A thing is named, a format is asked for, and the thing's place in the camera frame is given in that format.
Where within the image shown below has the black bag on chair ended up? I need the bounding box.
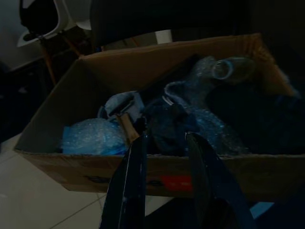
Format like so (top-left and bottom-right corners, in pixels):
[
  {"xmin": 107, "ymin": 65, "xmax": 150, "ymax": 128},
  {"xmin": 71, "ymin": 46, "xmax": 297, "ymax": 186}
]
[{"xmin": 19, "ymin": 0, "xmax": 61, "ymax": 33}]

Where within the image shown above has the clear bubble wrap sheet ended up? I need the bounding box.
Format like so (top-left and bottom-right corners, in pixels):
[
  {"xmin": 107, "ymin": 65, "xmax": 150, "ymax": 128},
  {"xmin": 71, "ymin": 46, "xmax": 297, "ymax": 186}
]
[{"xmin": 164, "ymin": 56, "xmax": 250, "ymax": 156}]

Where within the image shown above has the white chair with wooden legs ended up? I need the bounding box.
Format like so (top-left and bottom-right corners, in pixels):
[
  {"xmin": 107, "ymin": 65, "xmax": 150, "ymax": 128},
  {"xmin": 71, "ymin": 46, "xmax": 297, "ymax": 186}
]
[{"xmin": 17, "ymin": 0, "xmax": 93, "ymax": 84}]

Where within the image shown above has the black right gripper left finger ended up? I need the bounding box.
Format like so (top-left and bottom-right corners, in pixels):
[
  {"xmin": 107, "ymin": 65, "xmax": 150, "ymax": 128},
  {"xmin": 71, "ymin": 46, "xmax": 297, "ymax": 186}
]
[{"xmin": 99, "ymin": 133, "xmax": 149, "ymax": 229}]

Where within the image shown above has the brown cardboard box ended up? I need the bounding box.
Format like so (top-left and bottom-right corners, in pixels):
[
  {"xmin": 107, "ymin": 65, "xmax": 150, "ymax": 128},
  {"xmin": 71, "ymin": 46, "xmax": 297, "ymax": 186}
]
[{"xmin": 14, "ymin": 33, "xmax": 305, "ymax": 203}]

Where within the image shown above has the dark blue cloth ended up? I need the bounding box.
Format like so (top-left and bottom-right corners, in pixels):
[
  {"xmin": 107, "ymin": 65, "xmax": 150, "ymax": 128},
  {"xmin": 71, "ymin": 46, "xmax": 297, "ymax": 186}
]
[{"xmin": 144, "ymin": 102, "xmax": 199, "ymax": 154}]

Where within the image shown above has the blue bubble wrap bundle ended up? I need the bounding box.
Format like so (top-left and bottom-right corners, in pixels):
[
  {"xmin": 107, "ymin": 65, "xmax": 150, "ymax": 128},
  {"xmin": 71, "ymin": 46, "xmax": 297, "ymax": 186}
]
[{"xmin": 62, "ymin": 117, "xmax": 128, "ymax": 156}]

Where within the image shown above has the clear plastic bottle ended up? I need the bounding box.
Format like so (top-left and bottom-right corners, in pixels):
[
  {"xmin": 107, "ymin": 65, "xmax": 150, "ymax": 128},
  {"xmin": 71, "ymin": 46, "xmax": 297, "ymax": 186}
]
[{"xmin": 213, "ymin": 56, "xmax": 257, "ymax": 83}]

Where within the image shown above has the brown cardboard scrap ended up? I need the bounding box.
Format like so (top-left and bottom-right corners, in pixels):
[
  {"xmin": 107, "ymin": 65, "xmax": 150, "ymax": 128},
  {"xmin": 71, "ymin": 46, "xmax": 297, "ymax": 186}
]
[{"xmin": 116, "ymin": 114, "xmax": 141, "ymax": 145}]

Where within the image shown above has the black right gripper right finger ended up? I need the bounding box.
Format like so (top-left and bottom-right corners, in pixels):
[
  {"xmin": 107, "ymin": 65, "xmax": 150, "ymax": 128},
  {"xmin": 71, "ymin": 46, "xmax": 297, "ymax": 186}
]
[{"xmin": 185, "ymin": 132, "xmax": 259, "ymax": 229}]

